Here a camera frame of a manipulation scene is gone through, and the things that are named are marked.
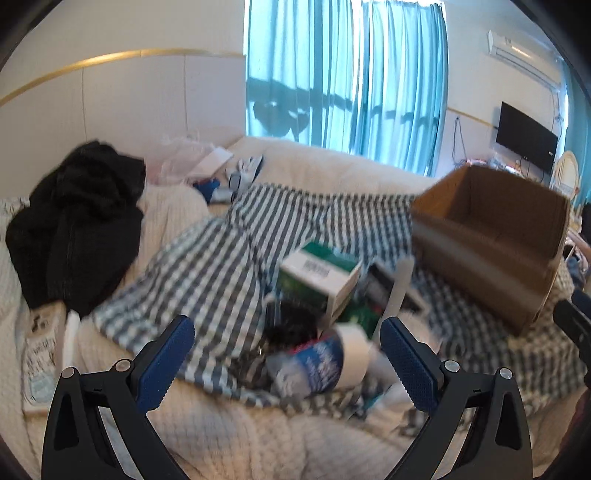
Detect blue label white container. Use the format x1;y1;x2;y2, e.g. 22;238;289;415
265;323;372;400

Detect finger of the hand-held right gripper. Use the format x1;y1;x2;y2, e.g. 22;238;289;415
553;288;591;358

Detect white framed oval mirror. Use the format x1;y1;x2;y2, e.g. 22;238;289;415
551;151;581;195

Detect green and white box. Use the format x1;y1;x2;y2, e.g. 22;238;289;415
277;242;363;326

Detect teal curtain with shadow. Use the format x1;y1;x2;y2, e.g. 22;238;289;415
245;0;366;155

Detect black wall cable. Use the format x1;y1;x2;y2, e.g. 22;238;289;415
452;115;467;167

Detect brown cardboard box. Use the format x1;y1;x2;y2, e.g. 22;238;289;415
410;165;573;337

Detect white paper envelope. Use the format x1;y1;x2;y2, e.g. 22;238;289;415
187;147;234;178

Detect black bundled item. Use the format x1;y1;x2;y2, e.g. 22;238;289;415
263;300;331;352

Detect white air conditioner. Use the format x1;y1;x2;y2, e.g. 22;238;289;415
487;30;564;86

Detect grey checked blanket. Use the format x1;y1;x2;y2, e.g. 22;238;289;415
90;182;591;437

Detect blue and white small packets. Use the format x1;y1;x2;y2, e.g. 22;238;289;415
194;156;265;205

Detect green packet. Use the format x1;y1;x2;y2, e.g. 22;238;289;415
342;304;384;337

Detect black garment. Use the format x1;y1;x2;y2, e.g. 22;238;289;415
6;141;147;317

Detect white printed packet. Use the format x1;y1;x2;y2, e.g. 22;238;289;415
21;307;68;411

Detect black wall television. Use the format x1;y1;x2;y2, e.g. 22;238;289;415
495;102;558;175

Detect black and white flat box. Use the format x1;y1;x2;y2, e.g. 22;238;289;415
365;263;428;315

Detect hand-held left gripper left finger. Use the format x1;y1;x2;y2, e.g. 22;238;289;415
41;315;197;480

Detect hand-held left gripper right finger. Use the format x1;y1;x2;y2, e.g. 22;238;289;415
379;316;533;480

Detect clear plastic bag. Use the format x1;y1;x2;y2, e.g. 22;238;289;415
145;134;218;185

